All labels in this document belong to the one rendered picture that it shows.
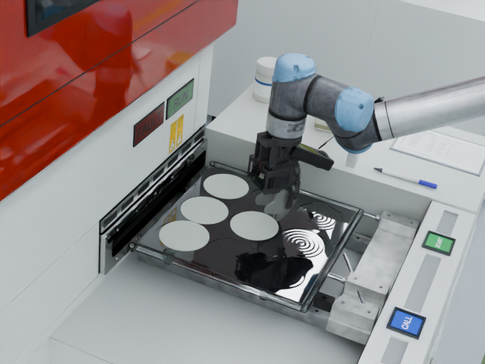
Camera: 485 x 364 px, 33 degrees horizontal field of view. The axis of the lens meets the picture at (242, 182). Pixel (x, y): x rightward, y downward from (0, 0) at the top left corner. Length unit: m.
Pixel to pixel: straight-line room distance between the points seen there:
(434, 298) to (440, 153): 0.52
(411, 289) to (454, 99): 0.36
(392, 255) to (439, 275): 0.18
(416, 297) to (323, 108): 0.37
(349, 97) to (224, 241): 0.39
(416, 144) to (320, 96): 0.51
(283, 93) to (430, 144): 0.55
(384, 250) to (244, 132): 0.42
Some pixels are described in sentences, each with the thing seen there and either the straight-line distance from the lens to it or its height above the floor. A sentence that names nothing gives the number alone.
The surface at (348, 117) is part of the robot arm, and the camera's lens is 1.47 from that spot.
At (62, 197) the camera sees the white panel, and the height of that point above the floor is 1.09.
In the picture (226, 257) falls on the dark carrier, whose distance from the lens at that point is 1.59.
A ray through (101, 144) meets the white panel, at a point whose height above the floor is 1.14.
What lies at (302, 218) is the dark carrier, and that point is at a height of 0.90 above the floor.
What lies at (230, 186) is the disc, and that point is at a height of 0.90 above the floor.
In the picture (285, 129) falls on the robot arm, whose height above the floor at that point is 1.14.
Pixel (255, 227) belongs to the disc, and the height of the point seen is 0.90.
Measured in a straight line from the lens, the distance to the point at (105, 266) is 1.60.
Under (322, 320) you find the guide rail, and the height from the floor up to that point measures 0.84.
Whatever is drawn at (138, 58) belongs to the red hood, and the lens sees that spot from 1.37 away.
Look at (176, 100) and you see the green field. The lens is 1.68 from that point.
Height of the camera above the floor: 1.87
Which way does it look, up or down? 32 degrees down
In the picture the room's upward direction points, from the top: 7 degrees clockwise
